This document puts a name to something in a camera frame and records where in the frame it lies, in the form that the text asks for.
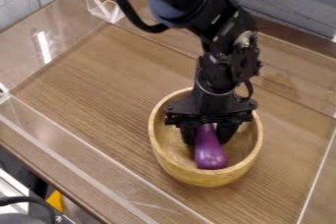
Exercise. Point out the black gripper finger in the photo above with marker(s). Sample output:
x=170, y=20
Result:
x=226, y=131
x=188, y=135

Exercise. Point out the brown wooden bowl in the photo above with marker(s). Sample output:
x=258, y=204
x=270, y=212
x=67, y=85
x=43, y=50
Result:
x=176, y=158

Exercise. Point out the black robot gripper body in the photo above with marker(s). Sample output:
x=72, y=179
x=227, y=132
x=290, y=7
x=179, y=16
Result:
x=192, y=107

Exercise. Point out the purple toy eggplant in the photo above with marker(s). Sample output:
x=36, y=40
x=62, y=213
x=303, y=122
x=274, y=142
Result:
x=210, y=155

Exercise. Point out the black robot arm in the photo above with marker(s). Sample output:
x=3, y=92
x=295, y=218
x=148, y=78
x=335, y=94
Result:
x=228, y=64

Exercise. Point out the clear acrylic tray walls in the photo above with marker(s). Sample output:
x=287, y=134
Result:
x=84, y=80

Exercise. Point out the black device with yellow label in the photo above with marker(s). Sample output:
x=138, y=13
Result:
x=40, y=212

